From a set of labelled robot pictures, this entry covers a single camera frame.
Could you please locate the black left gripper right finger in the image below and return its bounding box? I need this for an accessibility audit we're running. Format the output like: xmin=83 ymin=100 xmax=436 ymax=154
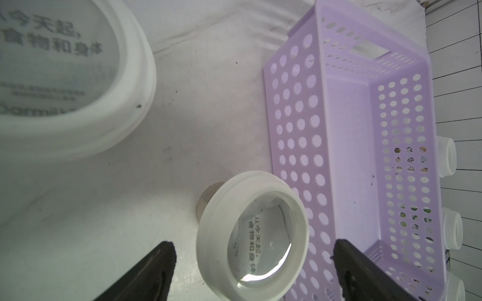
xmin=331 ymin=239 xmax=414 ymax=301

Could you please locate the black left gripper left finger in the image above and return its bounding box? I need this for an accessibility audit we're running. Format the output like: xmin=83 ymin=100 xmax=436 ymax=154
xmin=96 ymin=241 xmax=177 ymax=301

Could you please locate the yogurt cup white lid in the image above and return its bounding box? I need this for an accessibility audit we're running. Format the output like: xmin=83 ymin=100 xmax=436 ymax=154
xmin=196 ymin=171 xmax=309 ymax=300
xmin=445 ymin=272 xmax=466 ymax=301
xmin=437 ymin=135 xmax=457 ymax=178
xmin=443 ymin=208 xmax=463 ymax=250
xmin=1 ymin=1 xmax=157 ymax=163

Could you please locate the purple perforated plastic basket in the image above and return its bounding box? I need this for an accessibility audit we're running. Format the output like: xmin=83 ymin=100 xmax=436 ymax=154
xmin=264 ymin=1 xmax=446 ymax=300

